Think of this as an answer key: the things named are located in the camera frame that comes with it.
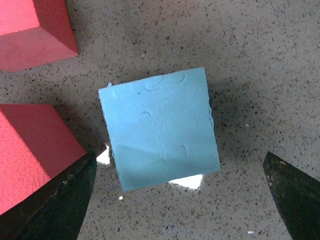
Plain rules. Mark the light blue foam cube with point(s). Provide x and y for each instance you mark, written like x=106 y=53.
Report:
x=160 y=128

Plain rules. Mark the dark red foam cube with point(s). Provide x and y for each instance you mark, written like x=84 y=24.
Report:
x=34 y=33

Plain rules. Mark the bright red foam cube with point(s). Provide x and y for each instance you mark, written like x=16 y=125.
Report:
x=35 y=146

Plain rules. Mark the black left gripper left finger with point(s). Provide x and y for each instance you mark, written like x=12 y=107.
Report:
x=56 y=211

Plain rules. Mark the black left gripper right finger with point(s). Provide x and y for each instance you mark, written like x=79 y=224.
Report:
x=296 y=196

